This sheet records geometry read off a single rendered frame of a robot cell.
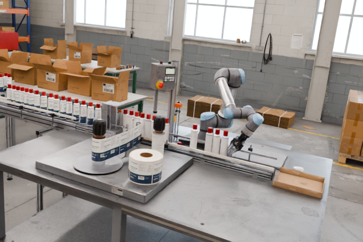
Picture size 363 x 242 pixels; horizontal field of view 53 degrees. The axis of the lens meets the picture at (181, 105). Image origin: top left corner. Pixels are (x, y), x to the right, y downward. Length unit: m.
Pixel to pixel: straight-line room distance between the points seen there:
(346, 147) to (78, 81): 3.75
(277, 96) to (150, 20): 3.48
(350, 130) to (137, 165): 3.95
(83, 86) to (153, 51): 4.51
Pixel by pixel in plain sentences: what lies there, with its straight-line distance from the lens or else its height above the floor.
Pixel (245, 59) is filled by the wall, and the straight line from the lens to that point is 8.01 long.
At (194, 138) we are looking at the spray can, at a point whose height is 0.99.
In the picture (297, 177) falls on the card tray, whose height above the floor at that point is 0.83.
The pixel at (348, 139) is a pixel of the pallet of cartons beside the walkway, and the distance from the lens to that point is 5.61.
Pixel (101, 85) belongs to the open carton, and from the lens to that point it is 4.34.
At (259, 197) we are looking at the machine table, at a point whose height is 0.83.
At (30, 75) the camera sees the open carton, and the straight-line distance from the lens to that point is 5.16.
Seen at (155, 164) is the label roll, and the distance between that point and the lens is 2.12.
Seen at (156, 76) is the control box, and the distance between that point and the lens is 2.71.
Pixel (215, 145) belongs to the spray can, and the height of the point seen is 0.97.
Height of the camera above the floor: 1.85
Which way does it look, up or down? 14 degrees down
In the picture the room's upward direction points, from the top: 5 degrees clockwise
